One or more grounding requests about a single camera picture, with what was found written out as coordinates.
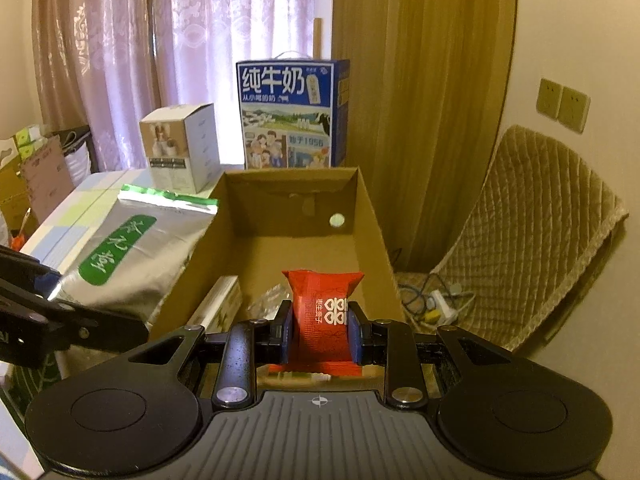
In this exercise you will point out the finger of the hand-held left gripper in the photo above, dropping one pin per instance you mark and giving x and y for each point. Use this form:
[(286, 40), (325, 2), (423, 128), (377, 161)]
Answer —
[(100, 330), (47, 285)]

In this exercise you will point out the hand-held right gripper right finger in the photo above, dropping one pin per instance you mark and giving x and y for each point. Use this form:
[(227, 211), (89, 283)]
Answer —
[(356, 332)]

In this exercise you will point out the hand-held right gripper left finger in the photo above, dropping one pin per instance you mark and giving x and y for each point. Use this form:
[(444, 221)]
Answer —
[(286, 332)]

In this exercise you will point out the red snack packet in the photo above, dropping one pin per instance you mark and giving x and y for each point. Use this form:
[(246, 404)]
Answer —
[(320, 300)]

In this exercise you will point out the long white box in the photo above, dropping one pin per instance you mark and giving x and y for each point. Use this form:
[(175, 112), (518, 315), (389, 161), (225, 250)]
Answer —
[(212, 302)]

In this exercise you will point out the silver and green foil bag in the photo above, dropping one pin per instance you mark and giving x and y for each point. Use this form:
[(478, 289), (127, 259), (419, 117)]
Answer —
[(130, 250)]

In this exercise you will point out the white power strip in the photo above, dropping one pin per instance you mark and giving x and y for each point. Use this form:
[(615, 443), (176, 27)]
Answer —
[(440, 305)]

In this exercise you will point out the brown cardboard box with flap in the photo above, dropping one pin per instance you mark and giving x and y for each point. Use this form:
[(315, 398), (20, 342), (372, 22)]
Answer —
[(47, 180)]

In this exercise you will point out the white product carton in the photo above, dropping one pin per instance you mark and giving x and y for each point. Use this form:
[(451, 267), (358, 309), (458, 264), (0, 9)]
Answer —
[(177, 150)]

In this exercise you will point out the chair with quilted cover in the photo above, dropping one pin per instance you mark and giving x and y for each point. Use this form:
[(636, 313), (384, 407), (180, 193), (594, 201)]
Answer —
[(525, 220)]

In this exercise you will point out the blue milk carton case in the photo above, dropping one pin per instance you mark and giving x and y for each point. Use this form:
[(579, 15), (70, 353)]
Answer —
[(285, 120)]

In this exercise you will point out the brown curtain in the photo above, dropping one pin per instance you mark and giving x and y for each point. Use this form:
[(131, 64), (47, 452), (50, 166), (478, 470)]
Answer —
[(425, 110)]

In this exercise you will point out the pink lace curtain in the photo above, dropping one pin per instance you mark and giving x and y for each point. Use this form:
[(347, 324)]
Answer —
[(150, 35)]

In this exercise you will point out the wooden stick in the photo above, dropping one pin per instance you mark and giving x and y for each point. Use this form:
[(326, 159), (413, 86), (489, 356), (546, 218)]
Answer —
[(317, 40)]

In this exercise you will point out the beige wall socket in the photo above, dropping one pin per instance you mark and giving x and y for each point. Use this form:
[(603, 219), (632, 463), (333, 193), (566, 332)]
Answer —
[(575, 110), (549, 97)]

